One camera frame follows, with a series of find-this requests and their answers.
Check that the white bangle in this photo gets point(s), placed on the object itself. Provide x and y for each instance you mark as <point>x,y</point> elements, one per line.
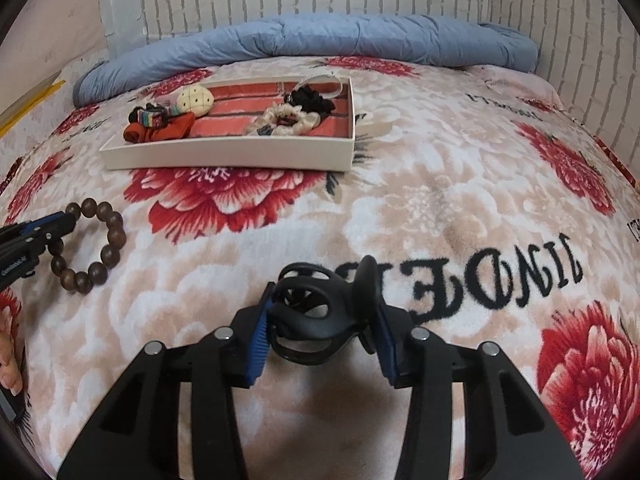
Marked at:
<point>342,85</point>

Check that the pineapple shaped hair clip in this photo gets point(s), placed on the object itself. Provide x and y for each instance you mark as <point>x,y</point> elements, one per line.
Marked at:
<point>195,100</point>

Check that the yellow strip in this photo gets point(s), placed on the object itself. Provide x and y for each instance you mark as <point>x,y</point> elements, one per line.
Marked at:
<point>30,105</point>

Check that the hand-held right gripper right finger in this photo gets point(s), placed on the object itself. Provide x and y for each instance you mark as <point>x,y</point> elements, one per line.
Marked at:
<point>385,340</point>

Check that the brick print shallow tray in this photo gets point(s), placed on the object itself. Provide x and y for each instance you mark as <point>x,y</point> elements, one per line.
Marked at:
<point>225,152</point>

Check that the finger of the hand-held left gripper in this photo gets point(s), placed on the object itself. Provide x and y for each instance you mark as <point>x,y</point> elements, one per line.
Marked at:
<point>30,245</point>
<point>47,222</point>

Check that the cream scrunchie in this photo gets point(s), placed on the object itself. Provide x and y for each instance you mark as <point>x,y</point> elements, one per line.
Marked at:
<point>305,120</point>

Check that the blue rolled quilt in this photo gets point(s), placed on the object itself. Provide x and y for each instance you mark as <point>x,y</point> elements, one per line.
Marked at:
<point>350,35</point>

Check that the clear plastic sheet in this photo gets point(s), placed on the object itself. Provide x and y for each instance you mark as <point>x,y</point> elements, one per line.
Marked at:
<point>120,10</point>

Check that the person's left hand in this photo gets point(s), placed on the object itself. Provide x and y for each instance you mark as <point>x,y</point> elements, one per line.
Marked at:
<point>10,350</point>

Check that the pink fluffy cloth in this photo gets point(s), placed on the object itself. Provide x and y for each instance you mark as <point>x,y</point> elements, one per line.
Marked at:
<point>520,82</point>

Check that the red scrunchie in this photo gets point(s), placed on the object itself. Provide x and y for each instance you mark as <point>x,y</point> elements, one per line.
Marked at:
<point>170,130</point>

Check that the black claw hair clip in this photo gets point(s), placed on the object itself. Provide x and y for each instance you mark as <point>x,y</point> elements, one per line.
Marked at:
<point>345,320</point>

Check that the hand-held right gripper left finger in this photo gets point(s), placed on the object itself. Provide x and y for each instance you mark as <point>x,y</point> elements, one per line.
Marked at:
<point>257,340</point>

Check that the black scrunchie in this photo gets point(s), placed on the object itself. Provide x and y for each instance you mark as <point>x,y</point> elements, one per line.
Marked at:
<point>312,97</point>

